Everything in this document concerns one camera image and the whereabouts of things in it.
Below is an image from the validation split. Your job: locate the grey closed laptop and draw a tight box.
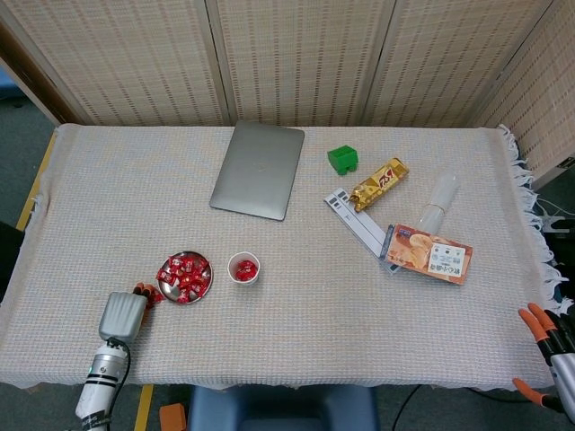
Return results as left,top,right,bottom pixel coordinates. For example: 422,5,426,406
208,119,305,222

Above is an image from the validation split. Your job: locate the orange potato chips box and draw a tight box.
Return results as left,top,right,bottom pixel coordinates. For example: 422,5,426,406
379,223,473,287

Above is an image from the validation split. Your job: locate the woven folding screen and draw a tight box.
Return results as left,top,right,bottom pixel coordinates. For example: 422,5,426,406
0,0,575,179

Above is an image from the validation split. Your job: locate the green toy block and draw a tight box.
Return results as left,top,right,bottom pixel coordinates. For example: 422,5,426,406
326,145,360,176

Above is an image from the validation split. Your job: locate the gold snack packet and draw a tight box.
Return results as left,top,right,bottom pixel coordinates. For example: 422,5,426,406
349,157,411,214

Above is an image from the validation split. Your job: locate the orange block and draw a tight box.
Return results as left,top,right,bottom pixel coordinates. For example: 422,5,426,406
160,402,188,431

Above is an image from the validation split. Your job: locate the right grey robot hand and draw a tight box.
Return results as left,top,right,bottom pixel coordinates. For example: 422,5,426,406
512,303,575,414

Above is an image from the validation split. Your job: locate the white plastic clamp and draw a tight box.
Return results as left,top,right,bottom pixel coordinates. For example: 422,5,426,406
536,214,568,234

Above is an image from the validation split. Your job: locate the white paper cup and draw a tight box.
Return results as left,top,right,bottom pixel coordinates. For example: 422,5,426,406
226,251,262,288

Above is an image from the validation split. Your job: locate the metal dish of red candies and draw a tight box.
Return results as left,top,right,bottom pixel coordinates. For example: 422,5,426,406
155,250,215,307

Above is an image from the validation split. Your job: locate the blue chair seat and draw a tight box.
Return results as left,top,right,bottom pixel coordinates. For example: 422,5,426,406
186,384,381,431

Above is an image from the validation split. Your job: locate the beige woven tablecloth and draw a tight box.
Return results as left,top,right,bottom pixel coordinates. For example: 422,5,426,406
0,123,571,391

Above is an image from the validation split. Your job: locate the white flat paper box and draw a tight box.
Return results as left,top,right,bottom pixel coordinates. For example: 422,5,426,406
323,188,399,274

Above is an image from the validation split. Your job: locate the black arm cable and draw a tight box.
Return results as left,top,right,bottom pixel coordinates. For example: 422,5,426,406
105,336,132,431

